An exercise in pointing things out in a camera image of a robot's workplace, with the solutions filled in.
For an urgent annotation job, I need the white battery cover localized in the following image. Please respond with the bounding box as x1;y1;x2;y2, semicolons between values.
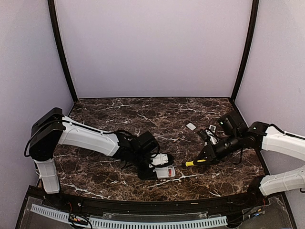
186;123;196;131

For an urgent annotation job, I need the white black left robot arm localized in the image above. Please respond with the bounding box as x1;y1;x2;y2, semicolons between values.
24;107;164;208

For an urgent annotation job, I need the white air conditioner remote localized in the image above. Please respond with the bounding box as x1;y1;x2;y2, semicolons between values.
209;125;216;134

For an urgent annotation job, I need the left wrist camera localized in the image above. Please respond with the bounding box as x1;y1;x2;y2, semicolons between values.
149;154;174;168

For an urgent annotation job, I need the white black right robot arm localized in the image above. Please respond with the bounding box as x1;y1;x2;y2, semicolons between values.
202;111;305;207

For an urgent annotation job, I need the yellow handled screwdriver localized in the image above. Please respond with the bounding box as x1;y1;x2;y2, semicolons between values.
185;159;206;167

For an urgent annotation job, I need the white remote control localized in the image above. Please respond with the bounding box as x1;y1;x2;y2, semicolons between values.
154;166;176;179

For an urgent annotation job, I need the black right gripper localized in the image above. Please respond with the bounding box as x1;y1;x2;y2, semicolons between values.
193;132;242;165

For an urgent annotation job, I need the black frame post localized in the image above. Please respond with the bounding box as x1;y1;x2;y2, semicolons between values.
230;0;259;103
47;0;78;103

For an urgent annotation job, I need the black front rail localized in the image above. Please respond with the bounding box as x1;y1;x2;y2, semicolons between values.
26;186;282;215

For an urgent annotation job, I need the black left frame post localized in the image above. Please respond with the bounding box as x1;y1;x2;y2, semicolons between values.
47;0;78;103

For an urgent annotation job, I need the red AAA battery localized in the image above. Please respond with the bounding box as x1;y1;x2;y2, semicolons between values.
168;168;172;177

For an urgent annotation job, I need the white slotted cable duct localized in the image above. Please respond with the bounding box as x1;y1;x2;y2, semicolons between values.
30;204;228;229

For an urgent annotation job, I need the black right frame post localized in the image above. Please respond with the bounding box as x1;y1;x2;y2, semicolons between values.
230;0;259;103

